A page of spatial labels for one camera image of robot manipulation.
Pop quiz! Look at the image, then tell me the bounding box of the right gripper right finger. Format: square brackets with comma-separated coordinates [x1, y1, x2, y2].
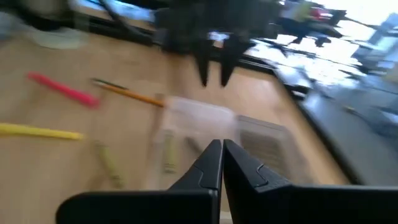
[223, 139, 398, 224]

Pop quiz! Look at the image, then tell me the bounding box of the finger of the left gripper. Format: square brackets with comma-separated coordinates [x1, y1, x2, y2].
[195, 40, 216, 88]
[220, 34, 249, 88]

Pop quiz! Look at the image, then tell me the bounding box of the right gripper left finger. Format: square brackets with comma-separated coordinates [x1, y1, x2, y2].
[55, 139, 223, 224]

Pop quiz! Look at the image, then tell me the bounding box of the clear plastic supply box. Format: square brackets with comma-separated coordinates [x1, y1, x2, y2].
[151, 95, 301, 191]

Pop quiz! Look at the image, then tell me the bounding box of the orange pencil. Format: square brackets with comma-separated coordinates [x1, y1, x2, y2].
[91, 77, 166, 108]

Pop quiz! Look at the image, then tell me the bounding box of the olive green crayon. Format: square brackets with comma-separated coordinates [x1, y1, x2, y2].
[95, 140, 126, 188]

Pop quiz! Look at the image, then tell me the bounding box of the yellow plastic spoon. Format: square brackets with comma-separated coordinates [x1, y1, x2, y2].
[0, 122, 85, 141]

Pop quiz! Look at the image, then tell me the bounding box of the white cylinder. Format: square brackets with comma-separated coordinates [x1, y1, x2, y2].
[30, 27, 90, 50]

